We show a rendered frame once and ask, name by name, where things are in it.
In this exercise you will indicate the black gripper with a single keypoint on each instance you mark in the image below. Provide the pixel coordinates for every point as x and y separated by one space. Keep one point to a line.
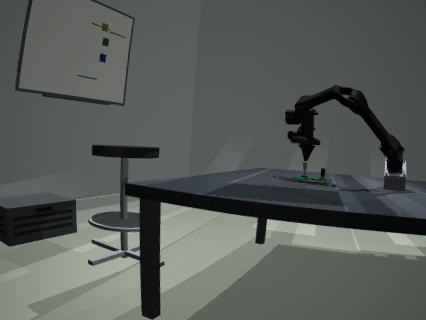
306 140

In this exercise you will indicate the green circuit board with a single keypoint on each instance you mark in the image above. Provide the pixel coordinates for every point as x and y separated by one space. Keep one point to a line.
309 178

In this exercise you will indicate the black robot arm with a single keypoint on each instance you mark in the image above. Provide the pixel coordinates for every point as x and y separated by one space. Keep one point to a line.
358 104

